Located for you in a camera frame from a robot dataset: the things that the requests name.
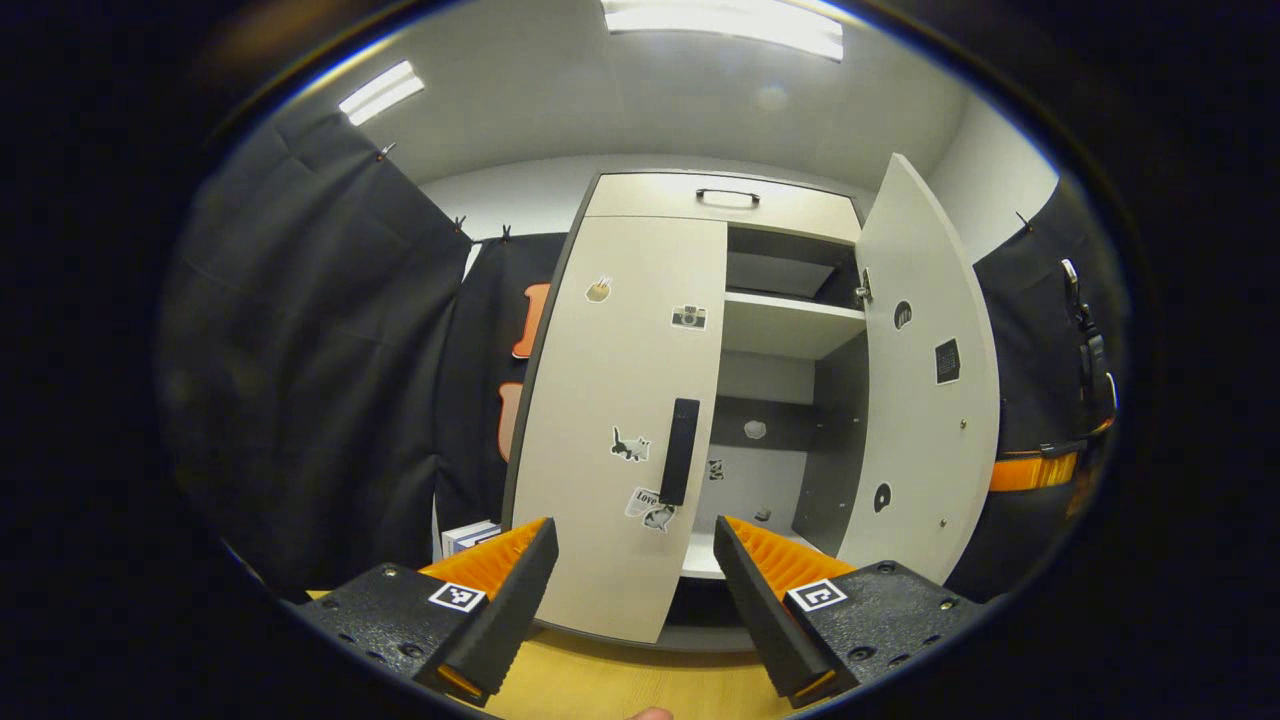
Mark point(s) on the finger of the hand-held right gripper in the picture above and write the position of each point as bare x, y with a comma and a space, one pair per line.
1035, 471

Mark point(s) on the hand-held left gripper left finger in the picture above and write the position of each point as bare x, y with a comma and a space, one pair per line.
515, 610

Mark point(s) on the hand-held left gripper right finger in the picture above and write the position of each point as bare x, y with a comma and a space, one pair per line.
755, 610

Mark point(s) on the beige cabinet door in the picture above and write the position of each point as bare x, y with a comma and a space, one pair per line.
610, 400
920, 430

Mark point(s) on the double-door shoe cabinet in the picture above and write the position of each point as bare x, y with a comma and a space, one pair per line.
770, 480

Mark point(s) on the white cabinet shelf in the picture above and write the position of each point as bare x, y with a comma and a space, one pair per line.
785, 322

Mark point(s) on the beige cabinet drawer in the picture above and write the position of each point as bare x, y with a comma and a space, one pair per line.
720, 205

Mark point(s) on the white and blue box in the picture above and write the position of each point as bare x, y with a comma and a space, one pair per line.
470, 535

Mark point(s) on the black backdrop cloth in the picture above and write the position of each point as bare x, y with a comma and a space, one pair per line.
300, 350

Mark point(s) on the long ceiling light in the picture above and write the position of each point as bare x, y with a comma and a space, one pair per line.
380, 92
725, 22

